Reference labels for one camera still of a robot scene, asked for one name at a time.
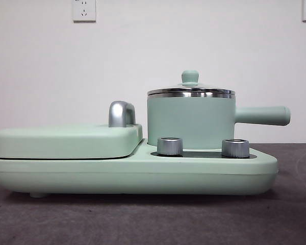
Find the mint green breakfast machine base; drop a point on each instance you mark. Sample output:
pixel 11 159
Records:
pixel 142 173

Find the silver control knob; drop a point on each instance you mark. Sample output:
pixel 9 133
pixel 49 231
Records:
pixel 235 148
pixel 169 146

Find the glass lid with green knob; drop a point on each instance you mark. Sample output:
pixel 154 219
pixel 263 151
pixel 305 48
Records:
pixel 190 76

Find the mint green griddle cover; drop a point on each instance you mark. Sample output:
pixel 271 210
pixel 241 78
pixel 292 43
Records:
pixel 61 143

